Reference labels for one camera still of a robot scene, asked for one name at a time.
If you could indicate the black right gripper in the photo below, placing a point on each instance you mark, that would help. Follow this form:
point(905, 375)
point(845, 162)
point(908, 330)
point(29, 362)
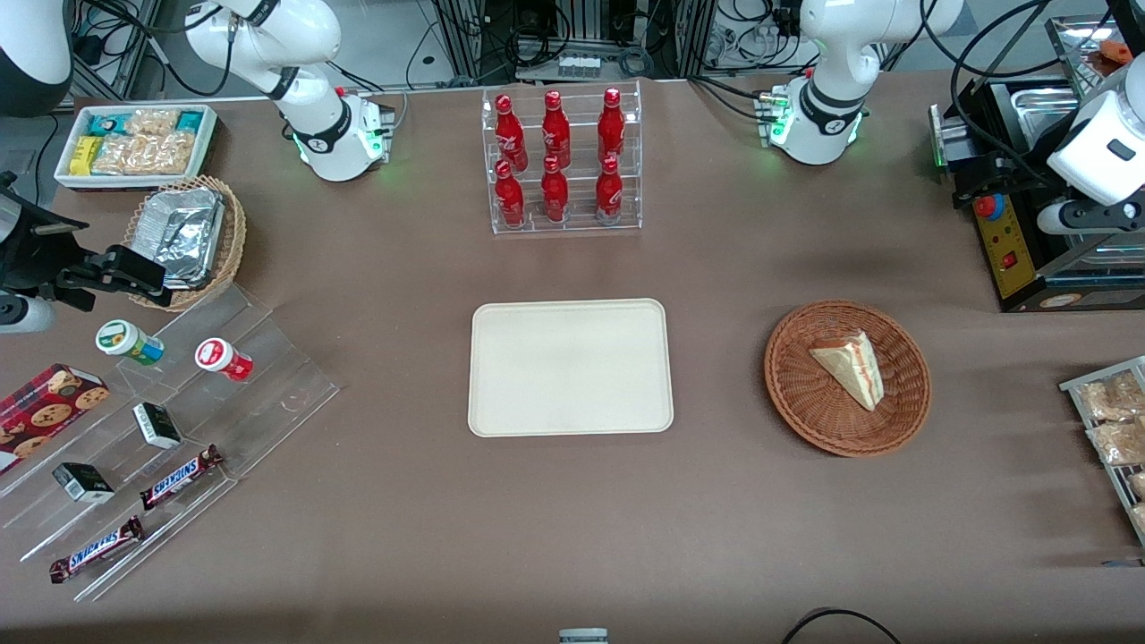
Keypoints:
point(38, 259)

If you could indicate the triangular sandwich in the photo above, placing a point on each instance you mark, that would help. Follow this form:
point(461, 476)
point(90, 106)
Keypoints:
point(850, 365)

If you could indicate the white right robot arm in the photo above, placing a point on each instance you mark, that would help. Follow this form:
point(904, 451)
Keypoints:
point(304, 36)

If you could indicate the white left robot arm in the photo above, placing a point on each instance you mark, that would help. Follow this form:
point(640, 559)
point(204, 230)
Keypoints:
point(832, 54)

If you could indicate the tan wicker basket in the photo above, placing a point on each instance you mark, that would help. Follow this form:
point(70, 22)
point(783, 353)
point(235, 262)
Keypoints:
point(234, 241)

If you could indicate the cream rectangular tray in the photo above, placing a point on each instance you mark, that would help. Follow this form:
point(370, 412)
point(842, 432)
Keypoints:
point(570, 367)

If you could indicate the brown round wicker basket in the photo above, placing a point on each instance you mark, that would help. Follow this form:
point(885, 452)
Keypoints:
point(805, 394)

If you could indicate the tray of wrapped snacks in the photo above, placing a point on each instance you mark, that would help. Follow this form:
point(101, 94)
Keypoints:
point(1073, 386)

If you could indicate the green lid cup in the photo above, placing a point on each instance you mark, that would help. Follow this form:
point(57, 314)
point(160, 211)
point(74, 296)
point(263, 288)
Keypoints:
point(125, 340)

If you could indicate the stacked aluminium foil containers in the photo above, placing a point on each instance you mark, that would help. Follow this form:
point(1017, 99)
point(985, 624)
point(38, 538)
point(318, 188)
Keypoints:
point(183, 234)

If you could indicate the red lid cup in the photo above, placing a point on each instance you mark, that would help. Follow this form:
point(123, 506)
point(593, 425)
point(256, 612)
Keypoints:
point(219, 358)

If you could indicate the yellow snack packet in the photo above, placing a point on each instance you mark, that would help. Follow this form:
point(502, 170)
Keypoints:
point(84, 156)

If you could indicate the clear bags of crackers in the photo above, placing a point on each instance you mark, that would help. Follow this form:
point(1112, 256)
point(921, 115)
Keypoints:
point(148, 148)

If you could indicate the small black box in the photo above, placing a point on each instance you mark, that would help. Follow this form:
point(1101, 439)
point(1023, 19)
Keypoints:
point(82, 483)
point(157, 426)

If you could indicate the white plastic snack bin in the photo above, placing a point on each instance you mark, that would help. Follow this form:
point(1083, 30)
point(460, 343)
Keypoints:
point(207, 148)

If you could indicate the red cookie box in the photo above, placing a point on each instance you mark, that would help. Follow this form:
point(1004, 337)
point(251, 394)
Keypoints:
point(45, 411)

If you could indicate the teal snack packet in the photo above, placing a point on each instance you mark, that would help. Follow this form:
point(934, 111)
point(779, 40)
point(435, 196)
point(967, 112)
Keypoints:
point(106, 123)

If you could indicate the clear acrylic stepped shelf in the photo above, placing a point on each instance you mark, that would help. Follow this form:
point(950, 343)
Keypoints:
point(268, 367)

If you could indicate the Snickers chocolate bar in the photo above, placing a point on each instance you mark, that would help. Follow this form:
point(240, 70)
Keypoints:
point(94, 550)
point(179, 478)

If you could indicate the red cola bottle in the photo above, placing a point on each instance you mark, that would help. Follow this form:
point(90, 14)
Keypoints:
point(510, 199)
point(555, 132)
point(611, 127)
point(609, 193)
point(510, 134)
point(555, 195)

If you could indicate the clear acrylic bottle rack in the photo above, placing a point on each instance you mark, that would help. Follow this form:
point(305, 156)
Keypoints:
point(577, 228)

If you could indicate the grey power strip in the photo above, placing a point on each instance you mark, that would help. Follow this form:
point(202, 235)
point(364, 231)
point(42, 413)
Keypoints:
point(580, 65)

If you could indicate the small grey device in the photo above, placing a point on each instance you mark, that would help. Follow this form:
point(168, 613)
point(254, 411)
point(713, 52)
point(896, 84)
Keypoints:
point(583, 636)

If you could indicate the black hot food display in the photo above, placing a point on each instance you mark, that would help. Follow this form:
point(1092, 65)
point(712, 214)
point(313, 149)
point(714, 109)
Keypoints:
point(1006, 250)

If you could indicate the clear bag of snacks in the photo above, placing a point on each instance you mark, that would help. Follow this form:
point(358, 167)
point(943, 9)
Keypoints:
point(1114, 398)
point(1120, 443)

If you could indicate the orange sausage food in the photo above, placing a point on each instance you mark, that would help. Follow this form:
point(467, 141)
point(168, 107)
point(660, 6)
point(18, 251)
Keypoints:
point(1115, 51)

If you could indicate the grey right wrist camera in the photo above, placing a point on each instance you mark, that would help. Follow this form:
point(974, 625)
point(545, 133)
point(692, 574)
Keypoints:
point(25, 315)

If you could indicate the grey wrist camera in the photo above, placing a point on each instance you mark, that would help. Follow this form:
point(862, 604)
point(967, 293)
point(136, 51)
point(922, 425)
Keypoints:
point(25, 315)
point(1061, 217)

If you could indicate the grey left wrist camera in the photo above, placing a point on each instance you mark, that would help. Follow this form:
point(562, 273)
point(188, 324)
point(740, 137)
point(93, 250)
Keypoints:
point(1061, 217)

